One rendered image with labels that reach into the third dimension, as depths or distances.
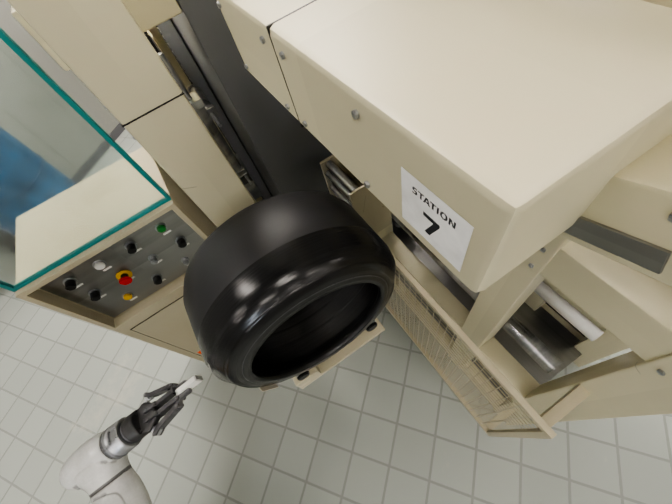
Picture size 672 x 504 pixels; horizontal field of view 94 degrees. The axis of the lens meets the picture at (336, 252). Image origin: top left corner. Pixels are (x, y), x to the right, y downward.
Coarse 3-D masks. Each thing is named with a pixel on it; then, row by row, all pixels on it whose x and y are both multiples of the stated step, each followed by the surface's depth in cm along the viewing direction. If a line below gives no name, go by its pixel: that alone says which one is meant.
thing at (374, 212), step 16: (336, 160) 112; (336, 176) 106; (352, 176) 122; (336, 192) 117; (352, 192) 99; (368, 192) 103; (368, 208) 110; (384, 208) 115; (368, 224) 117; (384, 224) 123
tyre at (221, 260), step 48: (288, 192) 76; (240, 240) 66; (288, 240) 65; (336, 240) 66; (192, 288) 71; (240, 288) 62; (288, 288) 61; (336, 288) 68; (384, 288) 83; (240, 336) 63; (288, 336) 108; (336, 336) 106; (240, 384) 77
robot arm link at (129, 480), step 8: (128, 472) 86; (120, 480) 83; (128, 480) 84; (136, 480) 86; (104, 488) 81; (112, 488) 82; (120, 488) 82; (128, 488) 83; (136, 488) 84; (144, 488) 87; (96, 496) 81; (104, 496) 80; (112, 496) 80; (120, 496) 81; (128, 496) 82; (136, 496) 83; (144, 496) 85
